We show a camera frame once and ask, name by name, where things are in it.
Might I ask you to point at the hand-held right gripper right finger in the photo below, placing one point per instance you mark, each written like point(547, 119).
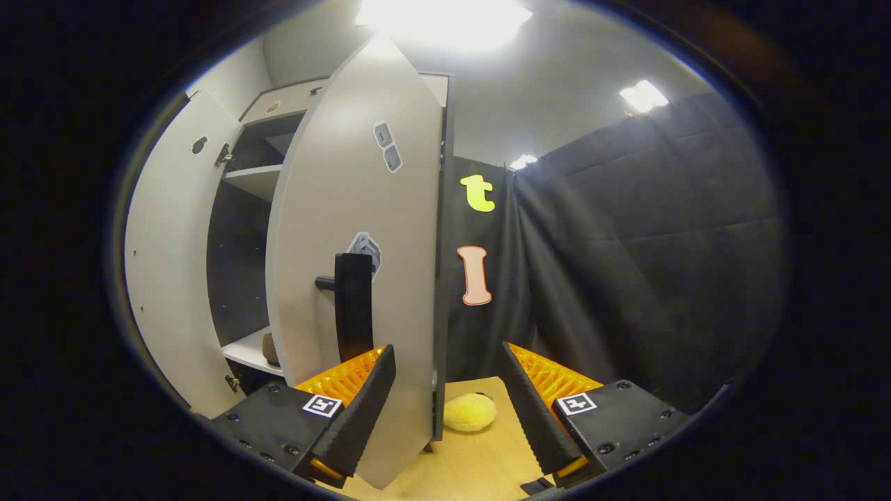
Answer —
point(532, 410)

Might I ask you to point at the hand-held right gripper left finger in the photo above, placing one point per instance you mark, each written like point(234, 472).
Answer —
point(362, 410)

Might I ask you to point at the brown fuzzy shoe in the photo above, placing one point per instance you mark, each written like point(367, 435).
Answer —
point(270, 350)

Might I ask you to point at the grey shoe cabinet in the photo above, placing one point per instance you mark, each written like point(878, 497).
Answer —
point(243, 278)

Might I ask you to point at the grey cabinet door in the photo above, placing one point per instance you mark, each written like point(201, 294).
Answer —
point(174, 264)
point(348, 195)

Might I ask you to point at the grey cabinet drawer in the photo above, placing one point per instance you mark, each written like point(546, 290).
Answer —
point(278, 104)

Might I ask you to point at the yellow plush toy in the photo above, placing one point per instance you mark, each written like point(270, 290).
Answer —
point(470, 412)

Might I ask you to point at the black backdrop cloth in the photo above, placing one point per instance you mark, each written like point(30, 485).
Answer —
point(626, 264)

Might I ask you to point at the small ceiling light panel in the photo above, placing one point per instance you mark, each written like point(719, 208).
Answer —
point(644, 96)
point(523, 162)

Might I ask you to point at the large ceiling light panel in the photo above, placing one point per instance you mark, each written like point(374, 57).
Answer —
point(445, 21)

